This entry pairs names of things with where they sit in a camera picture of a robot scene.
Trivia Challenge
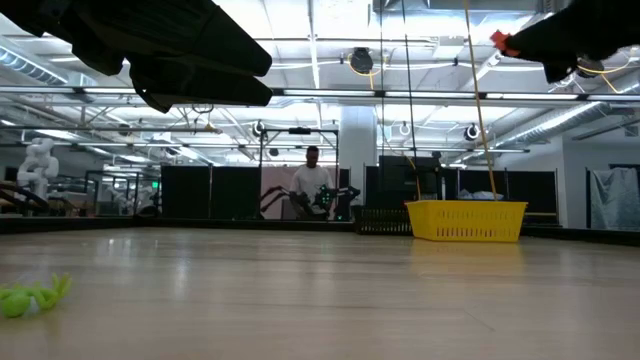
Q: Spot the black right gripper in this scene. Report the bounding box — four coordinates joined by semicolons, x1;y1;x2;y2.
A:
503;0;640;85

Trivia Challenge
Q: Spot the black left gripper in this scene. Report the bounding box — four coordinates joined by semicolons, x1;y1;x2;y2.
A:
64;0;274;114

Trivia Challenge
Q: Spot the long ceiling light bar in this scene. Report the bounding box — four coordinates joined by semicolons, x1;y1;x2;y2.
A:
0;85;640;101

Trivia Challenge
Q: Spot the beige backdrop cloth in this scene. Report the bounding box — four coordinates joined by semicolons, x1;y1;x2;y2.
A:
260;164;338;221

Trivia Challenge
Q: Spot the black partition panel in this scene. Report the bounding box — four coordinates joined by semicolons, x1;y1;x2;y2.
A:
363;154;444;207
211;165;262;220
457;168;560;227
160;164;212;220

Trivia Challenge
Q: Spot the person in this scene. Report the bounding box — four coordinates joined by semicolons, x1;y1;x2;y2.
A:
289;145;335;221

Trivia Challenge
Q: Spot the grey hanging cloth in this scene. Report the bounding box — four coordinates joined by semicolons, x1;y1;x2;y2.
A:
589;167;640;231

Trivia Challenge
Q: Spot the white square column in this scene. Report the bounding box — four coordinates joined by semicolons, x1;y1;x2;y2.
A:
339;104;380;207

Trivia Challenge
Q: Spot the white plastic bag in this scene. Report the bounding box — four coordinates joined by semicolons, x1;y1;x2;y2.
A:
457;188;505;202

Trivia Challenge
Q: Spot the yellow plastic mesh basket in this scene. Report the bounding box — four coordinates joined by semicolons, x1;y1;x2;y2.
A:
405;199;529;244

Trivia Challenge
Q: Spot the white robot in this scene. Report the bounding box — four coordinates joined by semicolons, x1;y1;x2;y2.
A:
16;137;61;202

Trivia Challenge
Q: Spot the black plastic mesh basket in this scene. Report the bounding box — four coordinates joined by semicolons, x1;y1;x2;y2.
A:
351;203;412;236

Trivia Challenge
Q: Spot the green plastic spider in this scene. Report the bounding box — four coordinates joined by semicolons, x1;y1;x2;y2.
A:
0;273;73;320

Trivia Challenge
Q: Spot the silver ventilation duct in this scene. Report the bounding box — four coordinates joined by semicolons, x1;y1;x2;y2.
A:
492;99;640;149
0;46;69;87

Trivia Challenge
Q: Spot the yellow hanging strap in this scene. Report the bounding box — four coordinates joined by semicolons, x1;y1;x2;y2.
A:
462;0;500;202

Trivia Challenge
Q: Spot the black camera rig frame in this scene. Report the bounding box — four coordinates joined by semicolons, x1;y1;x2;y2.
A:
256;126;342;221

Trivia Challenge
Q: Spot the black hanging cable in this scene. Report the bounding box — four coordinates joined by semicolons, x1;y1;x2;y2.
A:
400;0;422;202

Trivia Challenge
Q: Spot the black aluminium table frame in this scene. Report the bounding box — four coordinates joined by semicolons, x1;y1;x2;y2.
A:
0;213;640;247

